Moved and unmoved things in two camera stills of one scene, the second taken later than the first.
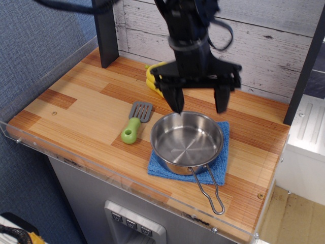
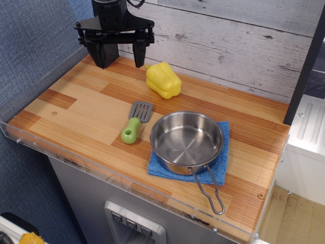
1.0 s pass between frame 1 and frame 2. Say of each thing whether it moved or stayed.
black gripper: moved
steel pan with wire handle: stayed
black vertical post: stayed
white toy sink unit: stayed
